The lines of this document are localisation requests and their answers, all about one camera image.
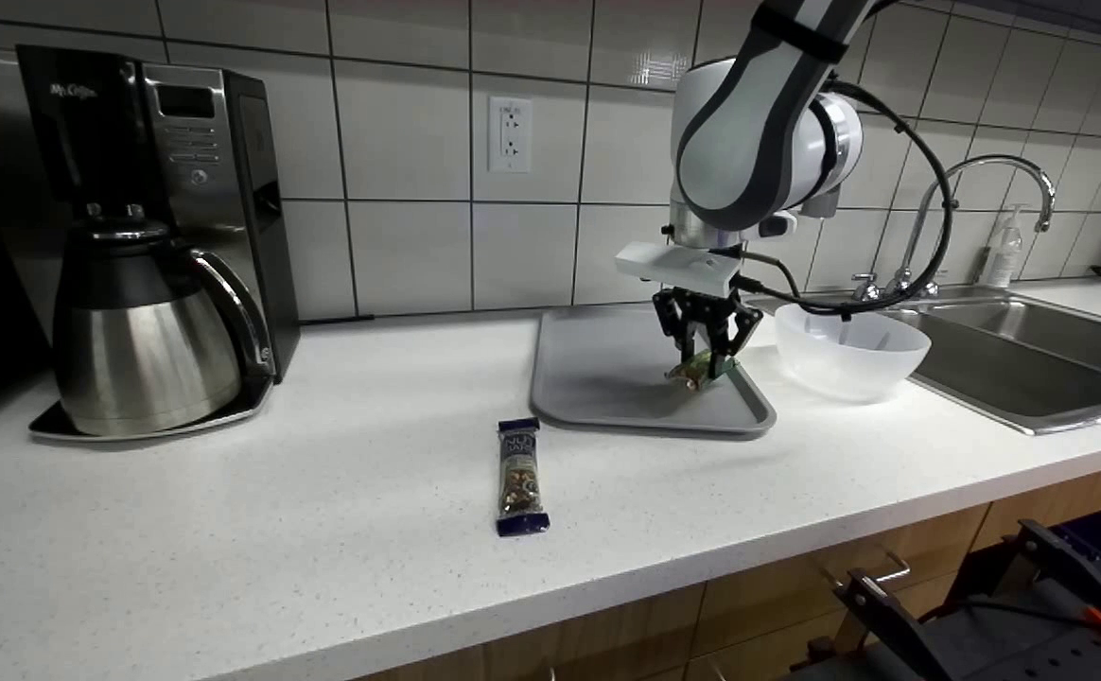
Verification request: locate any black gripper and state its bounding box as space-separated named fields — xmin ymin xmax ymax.
xmin=652 ymin=288 xmax=768 ymax=385

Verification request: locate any green snack bar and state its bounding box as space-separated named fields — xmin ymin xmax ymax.
xmin=662 ymin=353 xmax=737 ymax=397

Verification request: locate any blue snack bar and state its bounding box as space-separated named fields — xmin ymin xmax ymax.
xmin=492 ymin=416 xmax=556 ymax=541

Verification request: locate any grey plastic tray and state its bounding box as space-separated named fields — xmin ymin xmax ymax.
xmin=526 ymin=306 xmax=778 ymax=443

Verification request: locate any translucent white plastic bowl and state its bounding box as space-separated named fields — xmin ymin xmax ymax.
xmin=768 ymin=298 xmax=935 ymax=407

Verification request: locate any wooden base cabinet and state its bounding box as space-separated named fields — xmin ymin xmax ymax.
xmin=356 ymin=459 xmax=1101 ymax=681

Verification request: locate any clear dish soap bottle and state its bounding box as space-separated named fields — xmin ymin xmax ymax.
xmin=975 ymin=203 xmax=1034 ymax=291

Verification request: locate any stainless steel sink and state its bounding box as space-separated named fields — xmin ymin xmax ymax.
xmin=876 ymin=284 xmax=1101 ymax=439

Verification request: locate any black orange bar clamp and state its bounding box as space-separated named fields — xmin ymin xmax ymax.
xmin=1015 ymin=516 xmax=1101 ymax=665
xmin=830 ymin=569 xmax=956 ymax=681

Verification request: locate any chrome gooseneck faucet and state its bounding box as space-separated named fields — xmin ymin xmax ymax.
xmin=886 ymin=150 xmax=1062 ymax=304

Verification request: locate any black steel coffee maker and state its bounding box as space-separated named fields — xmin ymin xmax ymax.
xmin=13 ymin=42 xmax=304 ymax=445

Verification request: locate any stainless steel coffee carafe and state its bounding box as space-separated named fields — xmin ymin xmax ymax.
xmin=49 ymin=222 xmax=278 ymax=439

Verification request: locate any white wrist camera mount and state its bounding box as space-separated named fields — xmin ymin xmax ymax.
xmin=614 ymin=236 xmax=768 ymax=304

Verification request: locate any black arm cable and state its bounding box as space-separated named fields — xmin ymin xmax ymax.
xmin=729 ymin=73 xmax=960 ymax=317

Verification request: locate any white wall outlet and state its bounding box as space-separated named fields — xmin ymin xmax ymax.
xmin=486 ymin=93 xmax=539 ymax=179

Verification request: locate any metal drawer handle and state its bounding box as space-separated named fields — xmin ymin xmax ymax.
xmin=830 ymin=560 xmax=918 ymax=597

